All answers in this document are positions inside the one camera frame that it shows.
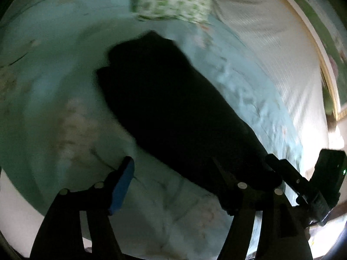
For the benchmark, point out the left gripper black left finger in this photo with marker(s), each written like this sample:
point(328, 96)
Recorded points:
point(77, 224)

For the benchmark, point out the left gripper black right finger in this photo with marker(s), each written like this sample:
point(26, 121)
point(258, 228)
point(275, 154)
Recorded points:
point(282, 232)

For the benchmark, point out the white striped pillow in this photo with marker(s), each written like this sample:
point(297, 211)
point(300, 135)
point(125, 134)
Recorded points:
point(277, 36)

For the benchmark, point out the black pants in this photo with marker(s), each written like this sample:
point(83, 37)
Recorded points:
point(178, 117)

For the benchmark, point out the gold framed headboard panel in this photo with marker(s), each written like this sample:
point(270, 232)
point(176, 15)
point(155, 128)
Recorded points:
point(330, 34)

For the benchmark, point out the light blue floral bedsheet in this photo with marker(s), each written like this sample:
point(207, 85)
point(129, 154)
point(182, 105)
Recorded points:
point(56, 131)

